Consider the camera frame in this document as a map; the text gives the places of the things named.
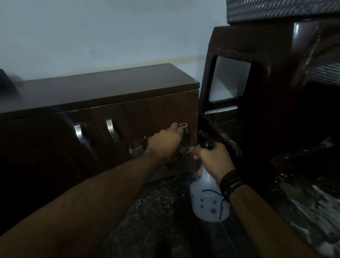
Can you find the white spray bottle black trigger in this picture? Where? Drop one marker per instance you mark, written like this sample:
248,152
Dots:
207,204

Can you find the person's left forearm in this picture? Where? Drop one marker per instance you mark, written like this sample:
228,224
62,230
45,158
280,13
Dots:
79,207

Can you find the checkered cleaning cloth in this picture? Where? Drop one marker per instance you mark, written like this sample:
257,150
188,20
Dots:
184,150

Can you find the brown wooden cabinet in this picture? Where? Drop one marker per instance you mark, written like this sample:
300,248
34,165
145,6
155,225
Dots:
106,82

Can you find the black mesh chair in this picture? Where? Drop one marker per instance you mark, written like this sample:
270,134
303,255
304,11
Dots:
279,93

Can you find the person's right forearm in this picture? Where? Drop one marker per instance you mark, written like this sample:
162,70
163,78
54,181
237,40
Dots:
265,226

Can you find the grey woven pattern box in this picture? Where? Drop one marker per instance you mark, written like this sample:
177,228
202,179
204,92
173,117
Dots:
279,10

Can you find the black wristwatch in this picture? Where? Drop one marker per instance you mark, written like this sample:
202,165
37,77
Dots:
231,183

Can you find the person's left hand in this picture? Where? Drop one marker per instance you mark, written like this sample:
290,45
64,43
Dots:
164,144

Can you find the person's right hand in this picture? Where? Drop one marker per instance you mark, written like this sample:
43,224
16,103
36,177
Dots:
216,162

